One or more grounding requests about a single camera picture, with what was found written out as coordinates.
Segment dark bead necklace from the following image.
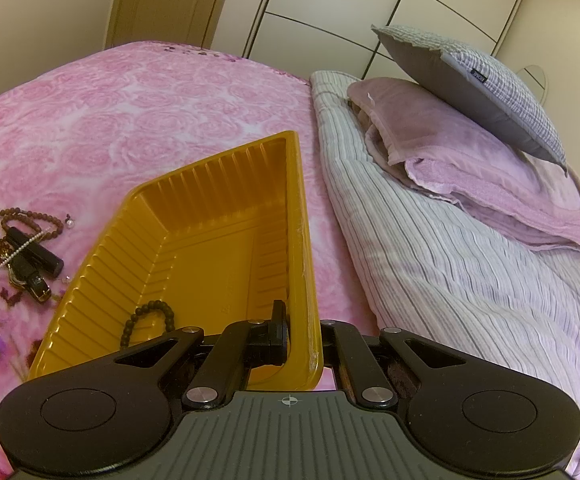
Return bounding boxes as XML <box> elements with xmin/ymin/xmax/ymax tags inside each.
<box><xmin>119</xmin><ymin>299</ymin><xmax>178</xmax><ymax>349</ymax></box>

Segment orange plastic tray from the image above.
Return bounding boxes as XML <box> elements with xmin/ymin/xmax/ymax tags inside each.
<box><xmin>30</xmin><ymin>131</ymin><xmax>323</xmax><ymax>391</ymax></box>

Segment black rectangular case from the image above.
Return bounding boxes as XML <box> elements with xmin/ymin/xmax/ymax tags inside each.
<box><xmin>5</xmin><ymin>226</ymin><xmax>64</xmax><ymax>278</ymax></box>

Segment brown bead necklace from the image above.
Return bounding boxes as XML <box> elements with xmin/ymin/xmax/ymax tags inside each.
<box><xmin>0</xmin><ymin>206</ymin><xmax>66</xmax><ymax>261</ymax></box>

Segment striped grey duvet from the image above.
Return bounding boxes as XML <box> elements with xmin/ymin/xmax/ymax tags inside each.
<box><xmin>311</xmin><ymin>70</ymin><xmax>580</xmax><ymax>479</ymax></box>

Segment purple pillow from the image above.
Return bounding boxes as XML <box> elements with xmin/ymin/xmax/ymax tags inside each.
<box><xmin>347</xmin><ymin>77</ymin><xmax>580</xmax><ymax>252</ymax></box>

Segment pink floral blanket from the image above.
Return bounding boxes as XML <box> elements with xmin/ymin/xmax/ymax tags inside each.
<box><xmin>0</xmin><ymin>40</ymin><xmax>387</xmax><ymax>480</ymax></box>

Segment grey checked pillow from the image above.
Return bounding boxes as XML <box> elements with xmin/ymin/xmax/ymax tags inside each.
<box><xmin>371</xmin><ymin>25</ymin><xmax>567</xmax><ymax>168</ymax></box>

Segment cream wardrobe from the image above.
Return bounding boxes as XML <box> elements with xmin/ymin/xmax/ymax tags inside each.
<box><xmin>209</xmin><ymin>0</ymin><xmax>539</xmax><ymax>82</ymax></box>

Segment wooden door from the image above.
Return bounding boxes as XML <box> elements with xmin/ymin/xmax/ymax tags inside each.
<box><xmin>105</xmin><ymin>0</ymin><xmax>226</xmax><ymax>48</ymax></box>

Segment round wall mirror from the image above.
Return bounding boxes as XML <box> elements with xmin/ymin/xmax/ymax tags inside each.
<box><xmin>517</xmin><ymin>64</ymin><xmax>548</xmax><ymax>105</ymax></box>

